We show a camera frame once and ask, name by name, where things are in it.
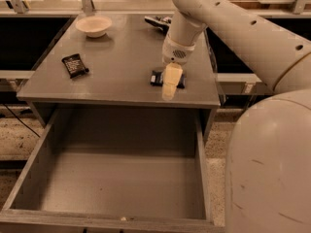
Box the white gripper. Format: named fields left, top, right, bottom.
left=162, top=35, right=195, bottom=101

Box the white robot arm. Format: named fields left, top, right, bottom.
left=162, top=0, right=311, bottom=233

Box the open grey top drawer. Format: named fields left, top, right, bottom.
left=0, top=105, right=225, bottom=233

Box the blue chip bag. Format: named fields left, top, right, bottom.
left=144, top=16, right=171, bottom=33

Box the grey cabinet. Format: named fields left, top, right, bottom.
left=17, top=14, right=220, bottom=137

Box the white bowl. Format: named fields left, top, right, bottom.
left=76, top=16, right=112, bottom=38

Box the black snack bar wrapper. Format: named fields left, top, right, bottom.
left=61, top=53, right=89, bottom=79

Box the black cable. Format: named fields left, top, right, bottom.
left=2, top=103, right=42, bottom=139

